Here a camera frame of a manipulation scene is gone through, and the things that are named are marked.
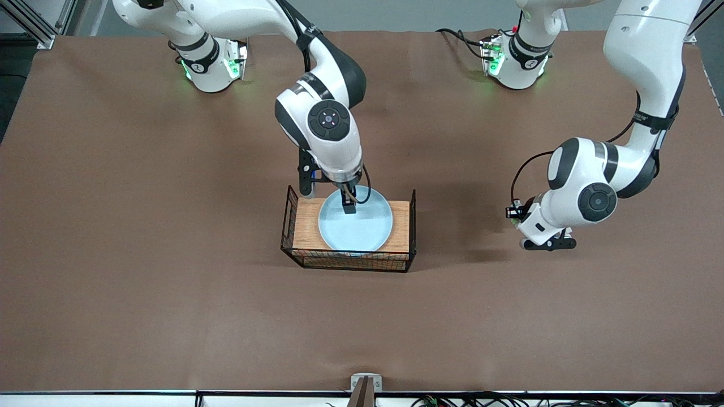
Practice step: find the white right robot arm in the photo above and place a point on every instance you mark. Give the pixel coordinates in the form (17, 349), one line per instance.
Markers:
(334, 147)

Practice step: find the light blue round plate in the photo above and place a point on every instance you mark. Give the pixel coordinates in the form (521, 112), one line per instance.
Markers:
(356, 232)

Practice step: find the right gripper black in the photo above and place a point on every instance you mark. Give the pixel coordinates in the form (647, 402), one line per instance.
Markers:
(348, 204)

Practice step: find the brown table cover sheet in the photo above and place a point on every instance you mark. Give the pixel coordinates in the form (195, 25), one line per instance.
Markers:
(169, 311)

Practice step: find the wooden board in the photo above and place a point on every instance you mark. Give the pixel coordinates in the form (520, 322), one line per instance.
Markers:
(305, 226)

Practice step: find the metal connector panel green light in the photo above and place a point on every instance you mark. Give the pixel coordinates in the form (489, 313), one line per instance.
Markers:
(492, 56)
(236, 59)

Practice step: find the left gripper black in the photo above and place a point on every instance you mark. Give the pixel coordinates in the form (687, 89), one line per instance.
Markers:
(524, 211)

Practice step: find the aluminium frame profile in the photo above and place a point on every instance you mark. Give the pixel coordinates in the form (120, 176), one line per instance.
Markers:
(711, 8)
(34, 25)

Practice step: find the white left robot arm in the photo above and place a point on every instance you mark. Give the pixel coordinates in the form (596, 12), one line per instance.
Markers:
(645, 56)

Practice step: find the white table edge rail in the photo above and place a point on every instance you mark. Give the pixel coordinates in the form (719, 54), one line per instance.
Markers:
(113, 400)

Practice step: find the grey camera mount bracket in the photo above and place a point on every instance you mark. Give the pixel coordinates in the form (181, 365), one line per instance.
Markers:
(366, 383)

